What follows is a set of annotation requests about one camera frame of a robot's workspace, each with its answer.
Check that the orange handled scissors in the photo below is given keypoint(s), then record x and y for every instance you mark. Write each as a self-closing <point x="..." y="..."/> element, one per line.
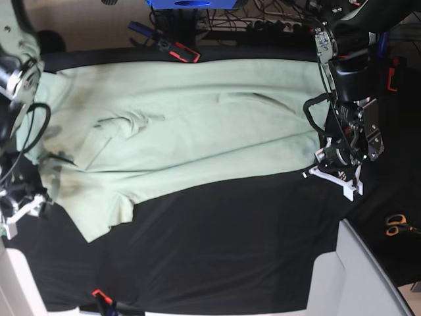
<point x="397" y="224"/>

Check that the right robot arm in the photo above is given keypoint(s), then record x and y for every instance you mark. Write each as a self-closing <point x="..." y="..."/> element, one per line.
<point x="21" y="70"/>

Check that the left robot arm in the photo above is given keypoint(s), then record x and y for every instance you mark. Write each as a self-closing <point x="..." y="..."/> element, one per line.
<point x="351" y="40"/>

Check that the blue red clamp bottom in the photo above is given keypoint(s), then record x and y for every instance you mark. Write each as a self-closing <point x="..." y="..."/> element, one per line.
<point x="108" y="307"/>

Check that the blue red clamp left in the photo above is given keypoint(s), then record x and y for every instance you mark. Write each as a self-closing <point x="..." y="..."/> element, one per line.
<point x="165" y="44"/>

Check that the blue red clamp right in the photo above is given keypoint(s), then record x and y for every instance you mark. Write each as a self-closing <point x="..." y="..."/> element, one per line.
<point x="392" y="67"/>

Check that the blue red clamp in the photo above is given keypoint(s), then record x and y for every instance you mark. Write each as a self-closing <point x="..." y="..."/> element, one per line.
<point x="108" y="307"/>
<point x="165" y="44"/>
<point x="392" y="67"/>

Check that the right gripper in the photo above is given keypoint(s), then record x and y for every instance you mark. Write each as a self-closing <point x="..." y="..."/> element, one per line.
<point x="23" y="196"/>

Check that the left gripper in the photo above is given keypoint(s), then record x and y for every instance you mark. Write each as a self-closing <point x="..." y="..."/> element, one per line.
<point x="335" y="162"/>

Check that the blue box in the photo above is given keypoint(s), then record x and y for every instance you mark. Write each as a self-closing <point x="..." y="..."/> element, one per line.
<point x="192" y="4"/>

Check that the light green T-shirt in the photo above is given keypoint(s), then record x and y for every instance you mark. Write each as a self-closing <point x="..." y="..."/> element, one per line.
<point x="124" y="133"/>

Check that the white power strip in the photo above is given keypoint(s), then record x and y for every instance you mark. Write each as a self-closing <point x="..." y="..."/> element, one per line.
<point x="246" y="24"/>

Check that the white bin left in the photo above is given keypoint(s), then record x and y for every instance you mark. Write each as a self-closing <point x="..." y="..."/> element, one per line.
<point x="19" y="293"/>

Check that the black round stool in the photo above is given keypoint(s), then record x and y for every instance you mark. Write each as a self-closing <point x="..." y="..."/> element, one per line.
<point x="51" y="42"/>

